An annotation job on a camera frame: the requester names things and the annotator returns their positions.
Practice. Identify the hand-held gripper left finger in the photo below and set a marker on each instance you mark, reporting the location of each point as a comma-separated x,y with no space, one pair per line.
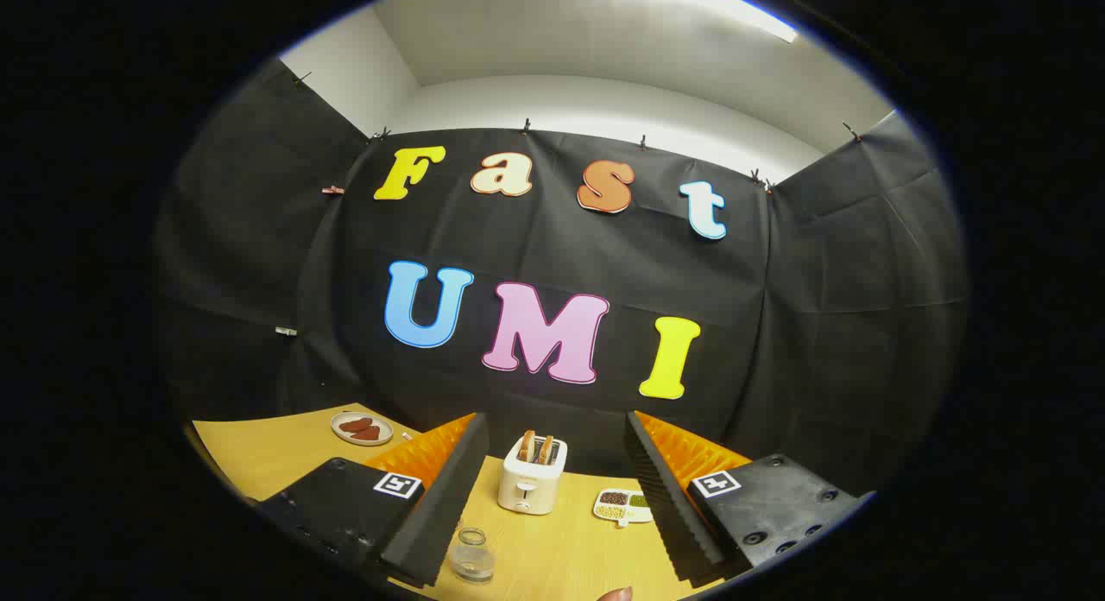
445,497

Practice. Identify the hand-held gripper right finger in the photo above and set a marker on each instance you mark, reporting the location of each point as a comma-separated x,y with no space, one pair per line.
669,506

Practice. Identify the clear juice bottle green label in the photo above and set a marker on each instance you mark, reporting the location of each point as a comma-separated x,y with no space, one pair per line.
471,559

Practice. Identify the white divided dish with beans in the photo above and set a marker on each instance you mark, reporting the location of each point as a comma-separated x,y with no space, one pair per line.
623,504

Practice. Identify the white toaster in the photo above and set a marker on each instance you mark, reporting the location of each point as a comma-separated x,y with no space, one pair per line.
528,489

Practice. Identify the toasted bread slice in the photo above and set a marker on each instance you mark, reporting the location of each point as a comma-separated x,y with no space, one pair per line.
527,446
546,450

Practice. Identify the dark red meat slice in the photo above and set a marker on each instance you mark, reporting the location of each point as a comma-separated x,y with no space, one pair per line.
356,425
369,433

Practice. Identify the wooden table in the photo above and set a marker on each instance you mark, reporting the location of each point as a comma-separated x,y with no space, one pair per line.
552,549

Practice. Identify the small white round plate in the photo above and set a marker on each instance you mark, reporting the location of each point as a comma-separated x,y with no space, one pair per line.
342,420

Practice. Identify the black backdrop cloth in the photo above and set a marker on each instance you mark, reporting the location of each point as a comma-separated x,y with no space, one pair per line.
535,238

